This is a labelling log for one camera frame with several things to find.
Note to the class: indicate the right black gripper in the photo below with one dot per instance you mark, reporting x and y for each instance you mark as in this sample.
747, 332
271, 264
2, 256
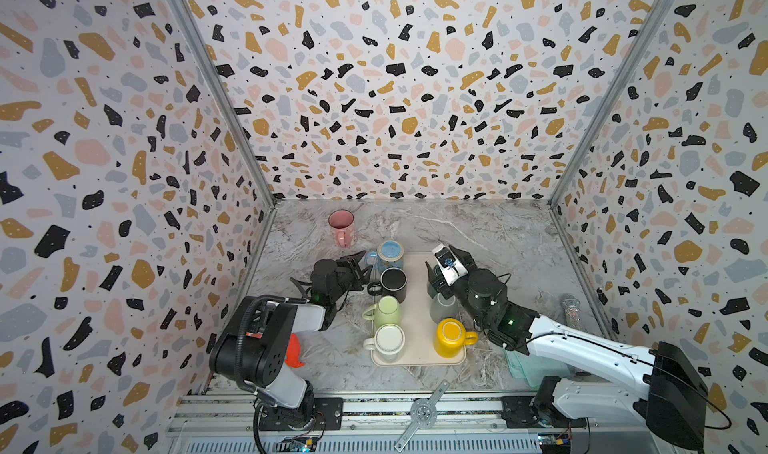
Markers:
442, 276

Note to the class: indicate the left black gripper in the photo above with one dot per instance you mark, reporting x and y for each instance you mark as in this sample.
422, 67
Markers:
349, 268

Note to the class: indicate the blue butterfly mug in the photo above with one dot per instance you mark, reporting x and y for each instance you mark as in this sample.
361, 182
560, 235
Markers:
388, 254

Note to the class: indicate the pink mug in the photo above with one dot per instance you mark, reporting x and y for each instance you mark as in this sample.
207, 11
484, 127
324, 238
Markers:
341, 223

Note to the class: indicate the black mug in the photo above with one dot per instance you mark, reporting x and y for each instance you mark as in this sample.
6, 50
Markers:
392, 283

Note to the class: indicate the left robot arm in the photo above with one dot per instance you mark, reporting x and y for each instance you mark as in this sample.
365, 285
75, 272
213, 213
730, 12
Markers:
252, 348

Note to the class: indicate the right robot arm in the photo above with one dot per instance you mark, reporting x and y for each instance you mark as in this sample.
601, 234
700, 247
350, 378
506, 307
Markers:
660, 386

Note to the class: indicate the grey mug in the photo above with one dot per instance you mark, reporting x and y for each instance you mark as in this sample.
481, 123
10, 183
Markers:
442, 308

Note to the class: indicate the light green mug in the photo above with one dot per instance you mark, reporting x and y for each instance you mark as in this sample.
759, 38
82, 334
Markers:
386, 312

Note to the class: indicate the yellow mug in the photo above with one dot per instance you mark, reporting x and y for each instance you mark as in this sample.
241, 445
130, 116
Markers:
451, 338

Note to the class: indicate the white mug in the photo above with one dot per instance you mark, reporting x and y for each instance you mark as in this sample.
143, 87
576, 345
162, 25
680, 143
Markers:
388, 343

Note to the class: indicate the beige plastic tray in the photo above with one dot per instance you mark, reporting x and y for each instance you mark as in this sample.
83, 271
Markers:
418, 327

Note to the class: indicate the red shark toy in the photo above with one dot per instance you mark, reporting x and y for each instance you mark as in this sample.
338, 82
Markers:
293, 353

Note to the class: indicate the glitter filled glass tube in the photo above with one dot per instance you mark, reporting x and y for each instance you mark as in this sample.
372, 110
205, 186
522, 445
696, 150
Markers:
571, 307

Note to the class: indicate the light green cloth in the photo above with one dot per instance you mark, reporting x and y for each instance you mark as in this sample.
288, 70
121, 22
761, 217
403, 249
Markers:
533, 369

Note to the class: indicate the metal perforated bracket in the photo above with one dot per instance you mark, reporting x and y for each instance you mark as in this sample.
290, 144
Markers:
423, 414

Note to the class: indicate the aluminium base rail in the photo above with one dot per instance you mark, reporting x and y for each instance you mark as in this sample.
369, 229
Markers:
398, 422

